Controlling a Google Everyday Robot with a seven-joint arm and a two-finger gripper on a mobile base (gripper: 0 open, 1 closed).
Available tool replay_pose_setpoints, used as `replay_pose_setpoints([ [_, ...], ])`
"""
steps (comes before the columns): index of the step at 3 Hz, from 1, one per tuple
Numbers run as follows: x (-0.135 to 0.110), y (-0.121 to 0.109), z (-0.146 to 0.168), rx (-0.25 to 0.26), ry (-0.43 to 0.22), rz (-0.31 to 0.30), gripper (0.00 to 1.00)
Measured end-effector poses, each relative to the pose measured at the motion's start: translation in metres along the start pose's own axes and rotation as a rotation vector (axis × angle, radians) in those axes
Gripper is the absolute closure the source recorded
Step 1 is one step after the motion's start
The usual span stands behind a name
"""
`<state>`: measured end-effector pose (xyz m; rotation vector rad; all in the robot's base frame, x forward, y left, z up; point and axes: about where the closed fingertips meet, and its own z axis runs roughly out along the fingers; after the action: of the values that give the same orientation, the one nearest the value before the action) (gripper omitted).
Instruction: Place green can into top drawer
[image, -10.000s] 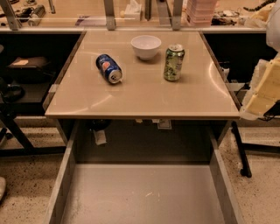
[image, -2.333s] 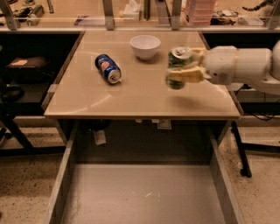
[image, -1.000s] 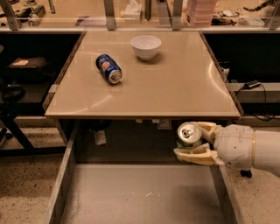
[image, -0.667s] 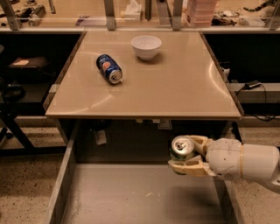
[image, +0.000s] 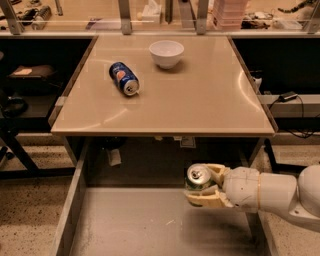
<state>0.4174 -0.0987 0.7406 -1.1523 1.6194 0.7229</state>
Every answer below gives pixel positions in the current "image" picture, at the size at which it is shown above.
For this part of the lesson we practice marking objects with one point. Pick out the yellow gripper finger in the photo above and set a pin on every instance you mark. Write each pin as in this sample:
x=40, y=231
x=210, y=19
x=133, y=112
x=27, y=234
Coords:
x=215, y=200
x=218, y=172

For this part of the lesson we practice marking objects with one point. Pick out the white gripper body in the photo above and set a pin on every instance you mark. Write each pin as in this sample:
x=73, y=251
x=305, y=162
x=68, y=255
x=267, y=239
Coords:
x=241, y=188

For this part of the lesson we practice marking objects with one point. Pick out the green soda can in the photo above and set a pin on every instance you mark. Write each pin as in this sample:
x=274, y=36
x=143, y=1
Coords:
x=198, y=178

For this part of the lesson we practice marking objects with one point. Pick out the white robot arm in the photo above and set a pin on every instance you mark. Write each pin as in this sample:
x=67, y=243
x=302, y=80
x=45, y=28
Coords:
x=293, y=198

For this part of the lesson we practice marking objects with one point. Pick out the open grey top drawer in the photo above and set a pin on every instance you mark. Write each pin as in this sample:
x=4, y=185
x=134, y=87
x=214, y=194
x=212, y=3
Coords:
x=138, y=208

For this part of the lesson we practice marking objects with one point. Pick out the blue pepsi can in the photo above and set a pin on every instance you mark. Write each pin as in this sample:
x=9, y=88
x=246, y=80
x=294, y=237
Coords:
x=125, y=80

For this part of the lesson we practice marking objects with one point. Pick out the black table leg stand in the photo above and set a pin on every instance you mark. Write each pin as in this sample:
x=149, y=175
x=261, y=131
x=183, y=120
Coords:
x=280, y=167

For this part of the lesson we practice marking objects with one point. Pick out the black power adapter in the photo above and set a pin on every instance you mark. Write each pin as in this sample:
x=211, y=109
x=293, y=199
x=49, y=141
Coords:
x=285, y=97

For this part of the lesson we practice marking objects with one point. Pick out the white paper tag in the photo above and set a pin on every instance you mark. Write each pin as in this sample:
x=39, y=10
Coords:
x=114, y=157

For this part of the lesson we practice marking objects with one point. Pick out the white ceramic bowl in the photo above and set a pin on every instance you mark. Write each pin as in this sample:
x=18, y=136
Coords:
x=166, y=53

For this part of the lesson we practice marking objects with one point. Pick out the pink stacked trays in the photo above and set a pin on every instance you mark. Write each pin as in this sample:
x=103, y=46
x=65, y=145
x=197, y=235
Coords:
x=228, y=14

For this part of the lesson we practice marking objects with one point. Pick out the black bag on shelf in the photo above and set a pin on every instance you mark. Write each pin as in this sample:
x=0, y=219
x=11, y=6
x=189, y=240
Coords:
x=33, y=80

